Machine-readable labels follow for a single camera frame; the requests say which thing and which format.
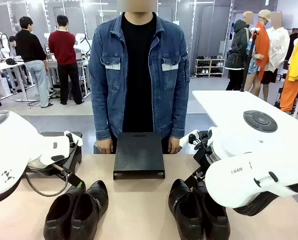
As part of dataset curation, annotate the background workbench with equipment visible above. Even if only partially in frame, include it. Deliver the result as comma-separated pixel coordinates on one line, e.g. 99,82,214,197
45,46,91,99

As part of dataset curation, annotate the black shoe stand with slot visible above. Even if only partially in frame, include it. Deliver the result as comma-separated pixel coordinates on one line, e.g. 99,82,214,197
113,131,166,181

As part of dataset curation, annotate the mannequin in yellow orange clothes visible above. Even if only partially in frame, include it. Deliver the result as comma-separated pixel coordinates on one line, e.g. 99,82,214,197
279,29,298,114

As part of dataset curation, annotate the white table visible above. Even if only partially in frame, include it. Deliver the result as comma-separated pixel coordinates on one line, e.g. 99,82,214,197
192,90,298,131

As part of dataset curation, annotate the mannequin in dark green jacket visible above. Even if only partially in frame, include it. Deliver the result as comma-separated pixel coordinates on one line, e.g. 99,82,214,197
224,11,252,92

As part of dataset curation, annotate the white background desk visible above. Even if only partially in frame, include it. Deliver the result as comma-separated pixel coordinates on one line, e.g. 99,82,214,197
0,59,29,102

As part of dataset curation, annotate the man in black shirt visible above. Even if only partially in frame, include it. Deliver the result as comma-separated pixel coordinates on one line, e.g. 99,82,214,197
13,16,54,109

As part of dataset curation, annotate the person's left forearm denim sleeve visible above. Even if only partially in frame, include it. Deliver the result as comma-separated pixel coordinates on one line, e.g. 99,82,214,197
169,89,190,139

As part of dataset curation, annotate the person's left hand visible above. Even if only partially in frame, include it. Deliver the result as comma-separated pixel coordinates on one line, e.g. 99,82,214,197
168,136,182,155

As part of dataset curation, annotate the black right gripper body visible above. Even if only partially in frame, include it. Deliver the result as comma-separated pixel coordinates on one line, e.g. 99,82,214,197
193,143,214,176

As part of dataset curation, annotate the mannequin in orange top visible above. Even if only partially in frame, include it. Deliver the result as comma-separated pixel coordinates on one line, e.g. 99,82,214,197
243,9,272,98

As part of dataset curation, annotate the black tripod pole with phone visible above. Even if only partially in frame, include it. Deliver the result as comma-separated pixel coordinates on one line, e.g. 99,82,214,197
239,27,261,93

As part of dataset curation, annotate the person's right forearm denim sleeve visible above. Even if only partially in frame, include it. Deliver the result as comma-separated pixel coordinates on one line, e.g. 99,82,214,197
90,94,112,141

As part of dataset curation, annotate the white shoe rack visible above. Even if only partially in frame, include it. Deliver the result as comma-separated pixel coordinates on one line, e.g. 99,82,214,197
194,57,226,78

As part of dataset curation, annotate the mannequin in white shirt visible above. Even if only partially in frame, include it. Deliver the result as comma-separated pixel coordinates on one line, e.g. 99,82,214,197
260,11,291,103

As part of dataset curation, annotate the thin black left gripper cable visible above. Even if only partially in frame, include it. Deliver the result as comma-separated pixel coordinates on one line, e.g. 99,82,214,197
24,163,71,198

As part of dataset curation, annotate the person in denim jacket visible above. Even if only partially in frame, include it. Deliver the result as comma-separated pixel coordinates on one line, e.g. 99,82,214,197
88,0,191,155

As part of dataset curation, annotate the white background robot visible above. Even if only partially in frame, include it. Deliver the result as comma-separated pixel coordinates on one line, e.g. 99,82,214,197
0,31,11,60

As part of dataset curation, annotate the man in red sweater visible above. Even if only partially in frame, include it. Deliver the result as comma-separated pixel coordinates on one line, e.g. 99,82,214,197
48,14,85,106

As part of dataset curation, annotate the black leather shoe with buckle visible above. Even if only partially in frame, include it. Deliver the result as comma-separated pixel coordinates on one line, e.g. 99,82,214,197
168,178,205,240
69,179,109,240

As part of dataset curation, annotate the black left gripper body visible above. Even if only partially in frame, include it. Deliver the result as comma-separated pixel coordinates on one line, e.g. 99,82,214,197
25,162,72,181

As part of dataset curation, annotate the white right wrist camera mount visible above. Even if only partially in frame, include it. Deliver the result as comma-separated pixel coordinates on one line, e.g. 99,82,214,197
179,129,200,149

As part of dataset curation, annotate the person's right hand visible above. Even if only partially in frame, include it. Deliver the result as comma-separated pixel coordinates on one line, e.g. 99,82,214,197
97,138,114,155

